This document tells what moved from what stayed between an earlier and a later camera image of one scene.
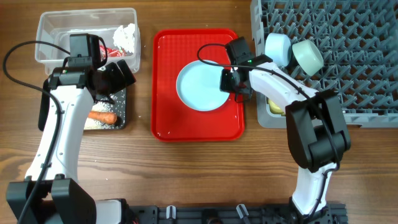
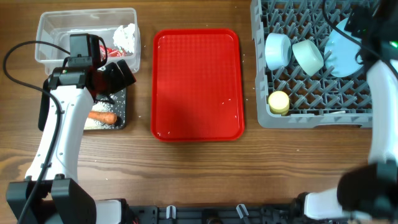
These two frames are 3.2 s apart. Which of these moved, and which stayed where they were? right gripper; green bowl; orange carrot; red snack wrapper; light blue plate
Moved: light blue plate; right gripper
Stayed: orange carrot; red snack wrapper; green bowl
